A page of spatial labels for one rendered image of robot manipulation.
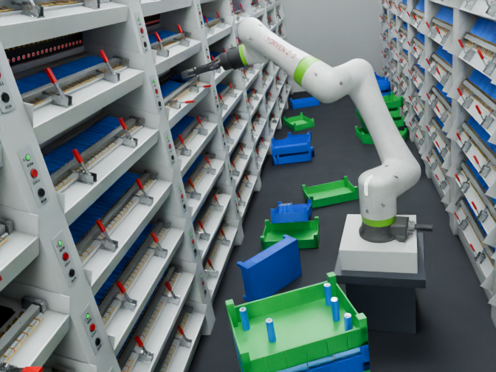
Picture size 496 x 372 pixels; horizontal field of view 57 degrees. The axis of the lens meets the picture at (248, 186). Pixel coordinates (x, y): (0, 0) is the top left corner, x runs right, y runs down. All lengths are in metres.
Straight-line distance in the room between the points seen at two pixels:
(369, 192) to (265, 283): 0.69
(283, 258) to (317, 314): 0.88
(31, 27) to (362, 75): 1.12
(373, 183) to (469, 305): 0.70
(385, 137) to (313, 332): 0.85
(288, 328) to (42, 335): 0.57
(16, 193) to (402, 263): 1.25
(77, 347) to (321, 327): 0.58
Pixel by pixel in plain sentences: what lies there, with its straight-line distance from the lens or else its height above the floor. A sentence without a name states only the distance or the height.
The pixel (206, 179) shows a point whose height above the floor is 0.52.
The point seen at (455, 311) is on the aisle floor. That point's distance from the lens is 2.03.
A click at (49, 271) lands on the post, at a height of 0.82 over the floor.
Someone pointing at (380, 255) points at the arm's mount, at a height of 0.35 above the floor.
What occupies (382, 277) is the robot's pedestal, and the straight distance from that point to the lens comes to 1.71.
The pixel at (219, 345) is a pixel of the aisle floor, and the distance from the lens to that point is 1.94.
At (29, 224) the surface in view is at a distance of 1.00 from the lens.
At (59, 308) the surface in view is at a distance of 1.10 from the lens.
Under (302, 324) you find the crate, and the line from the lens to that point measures 1.22.
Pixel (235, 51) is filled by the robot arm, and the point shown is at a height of 1.05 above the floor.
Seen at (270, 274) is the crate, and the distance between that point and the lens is 2.07.
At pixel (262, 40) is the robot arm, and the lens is 1.83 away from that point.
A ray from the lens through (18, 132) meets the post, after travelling 0.99.
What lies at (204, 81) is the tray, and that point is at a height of 0.92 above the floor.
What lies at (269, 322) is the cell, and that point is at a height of 0.55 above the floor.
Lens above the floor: 1.29
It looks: 23 degrees down
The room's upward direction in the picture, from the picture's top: 10 degrees counter-clockwise
